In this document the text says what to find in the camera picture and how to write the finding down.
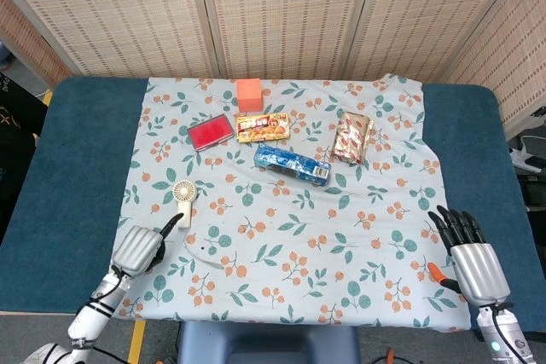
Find gold red snack packet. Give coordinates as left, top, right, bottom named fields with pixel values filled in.
left=331, top=110, right=375, bottom=165

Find blue rectangular box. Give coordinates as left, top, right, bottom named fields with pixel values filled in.
left=253, top=144, right=332, bottom=188

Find orange cube block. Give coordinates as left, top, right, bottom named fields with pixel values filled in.
left=235, top=78, right=263, bottom=113

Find yellow curry food box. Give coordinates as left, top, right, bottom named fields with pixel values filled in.
left=235, top=112, right=292, bottom=143

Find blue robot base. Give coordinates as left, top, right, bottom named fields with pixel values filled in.
left=177, top=321, right=362, bottom=364

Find floral patterned tablecloth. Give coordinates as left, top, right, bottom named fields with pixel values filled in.
left=104, top=73, right=473, bottom=334

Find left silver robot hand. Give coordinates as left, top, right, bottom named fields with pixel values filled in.
left=111, top=212, right=185, bottom=278

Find black bag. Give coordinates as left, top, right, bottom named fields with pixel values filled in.
left=0, top=68, right=49, bottom=246

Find woven folding screen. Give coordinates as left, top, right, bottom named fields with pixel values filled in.
left=0, top=0, right=546, bottom=140

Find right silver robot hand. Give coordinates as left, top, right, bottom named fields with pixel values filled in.
left=427, top=205, right=512, bottom=307

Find red flat case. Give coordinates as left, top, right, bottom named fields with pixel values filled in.
left=186, top=113, right=235, bottom=152

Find small white handheld fan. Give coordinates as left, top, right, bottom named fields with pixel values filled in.
left=171, top=180, right=199, bottom=229

